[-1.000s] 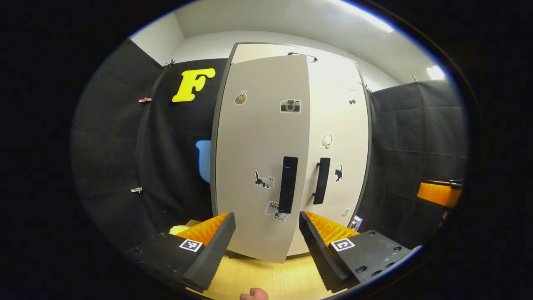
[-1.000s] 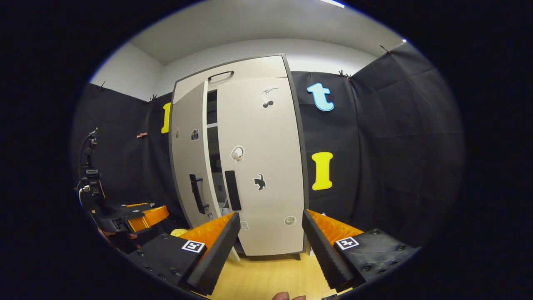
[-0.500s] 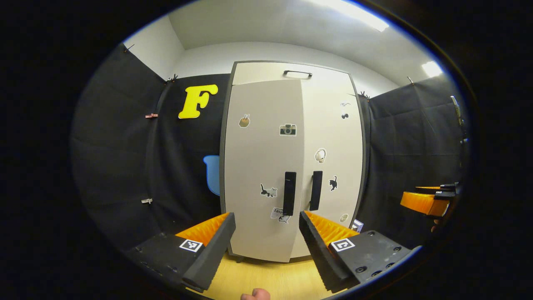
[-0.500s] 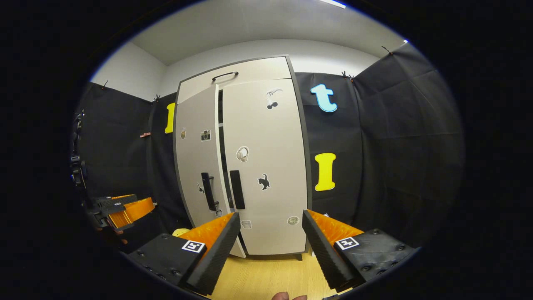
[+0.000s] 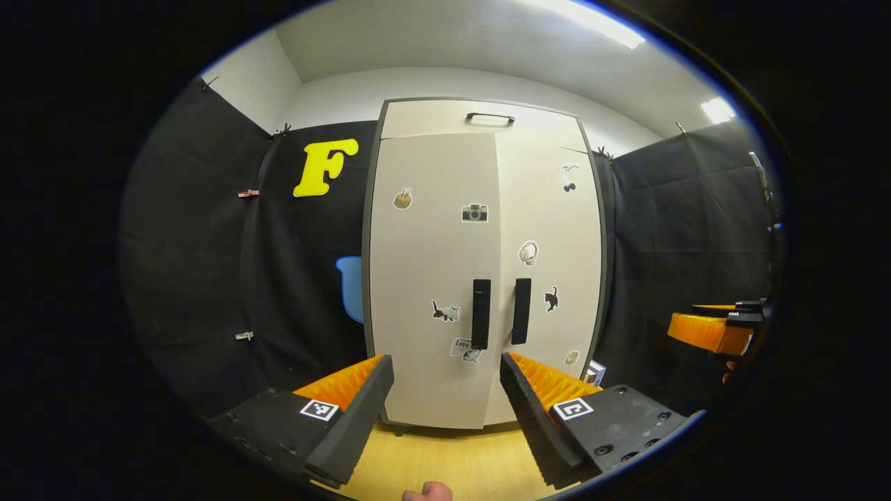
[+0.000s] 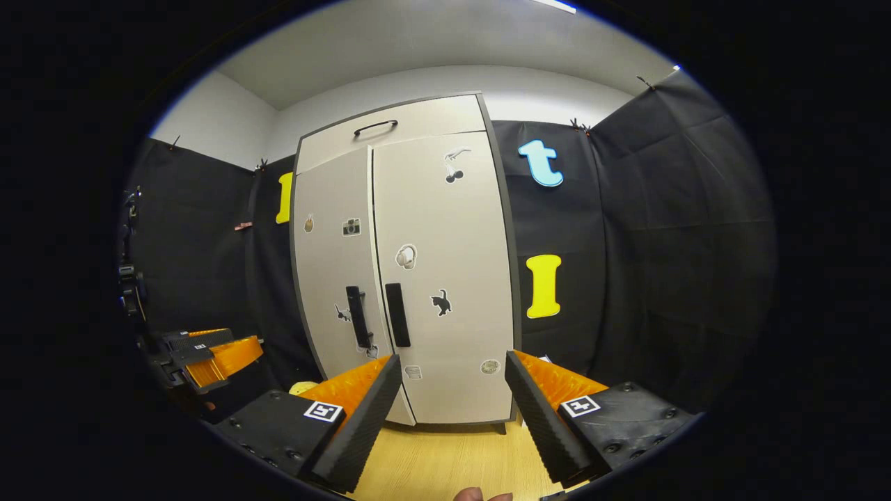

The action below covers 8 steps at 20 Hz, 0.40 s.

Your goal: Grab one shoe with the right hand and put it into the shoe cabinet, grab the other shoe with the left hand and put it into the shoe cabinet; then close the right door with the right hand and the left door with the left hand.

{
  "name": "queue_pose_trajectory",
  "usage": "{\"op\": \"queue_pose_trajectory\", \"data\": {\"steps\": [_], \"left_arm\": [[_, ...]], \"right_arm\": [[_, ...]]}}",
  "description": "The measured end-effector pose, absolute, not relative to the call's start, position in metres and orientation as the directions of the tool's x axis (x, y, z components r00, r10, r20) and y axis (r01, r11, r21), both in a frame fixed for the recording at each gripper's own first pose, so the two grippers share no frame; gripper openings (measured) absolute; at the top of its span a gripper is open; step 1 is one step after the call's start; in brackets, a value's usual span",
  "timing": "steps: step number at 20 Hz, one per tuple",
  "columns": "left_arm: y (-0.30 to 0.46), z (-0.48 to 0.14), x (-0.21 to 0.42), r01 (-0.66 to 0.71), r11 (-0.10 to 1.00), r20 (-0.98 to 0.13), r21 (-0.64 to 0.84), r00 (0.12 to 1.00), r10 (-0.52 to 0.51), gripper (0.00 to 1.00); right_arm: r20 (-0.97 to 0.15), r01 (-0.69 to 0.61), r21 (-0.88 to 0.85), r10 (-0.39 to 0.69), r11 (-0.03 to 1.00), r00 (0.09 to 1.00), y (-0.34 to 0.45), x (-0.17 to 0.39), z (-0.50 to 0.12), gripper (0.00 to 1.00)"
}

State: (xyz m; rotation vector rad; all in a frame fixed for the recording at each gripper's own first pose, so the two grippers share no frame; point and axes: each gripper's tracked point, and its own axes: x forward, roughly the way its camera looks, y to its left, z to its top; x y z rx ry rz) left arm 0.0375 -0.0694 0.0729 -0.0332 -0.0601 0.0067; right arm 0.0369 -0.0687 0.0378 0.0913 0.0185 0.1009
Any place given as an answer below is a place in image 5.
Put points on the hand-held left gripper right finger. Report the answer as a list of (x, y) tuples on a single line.
[(529, 417)]

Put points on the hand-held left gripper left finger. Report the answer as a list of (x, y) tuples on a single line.
[(358, 421)]

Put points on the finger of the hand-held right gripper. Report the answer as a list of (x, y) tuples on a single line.
[(745, 316), (710, 334)]

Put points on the white shoe cabinet door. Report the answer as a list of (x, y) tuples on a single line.
[(557, 223), (424, 250)]

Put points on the white shoe cabinet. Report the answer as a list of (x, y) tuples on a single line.
[(376, 209)]

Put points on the white cabinet drawer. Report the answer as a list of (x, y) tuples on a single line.
[(431, 120)]

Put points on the white book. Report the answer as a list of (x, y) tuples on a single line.
[(594, 373)]

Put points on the black backdrop cloth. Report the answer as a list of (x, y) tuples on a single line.
[(682, 229)]

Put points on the small ceiling light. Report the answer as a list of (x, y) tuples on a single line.
[(718, 110)]

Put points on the long ceiling light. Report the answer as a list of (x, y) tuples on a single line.
[(598, 17)]

